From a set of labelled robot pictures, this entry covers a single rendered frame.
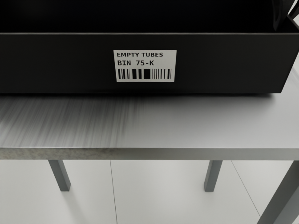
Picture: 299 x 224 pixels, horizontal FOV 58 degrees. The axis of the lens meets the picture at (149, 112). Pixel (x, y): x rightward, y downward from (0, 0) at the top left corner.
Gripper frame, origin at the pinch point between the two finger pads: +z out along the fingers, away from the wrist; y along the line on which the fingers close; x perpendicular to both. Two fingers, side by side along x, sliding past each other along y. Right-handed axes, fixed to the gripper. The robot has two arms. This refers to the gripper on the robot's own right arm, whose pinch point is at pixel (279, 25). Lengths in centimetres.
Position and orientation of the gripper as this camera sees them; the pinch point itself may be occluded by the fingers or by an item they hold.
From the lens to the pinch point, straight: 54.2
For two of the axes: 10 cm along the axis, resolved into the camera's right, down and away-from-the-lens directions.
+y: -10.0, 0.1, 0.0
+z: 0.1, 7.2, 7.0
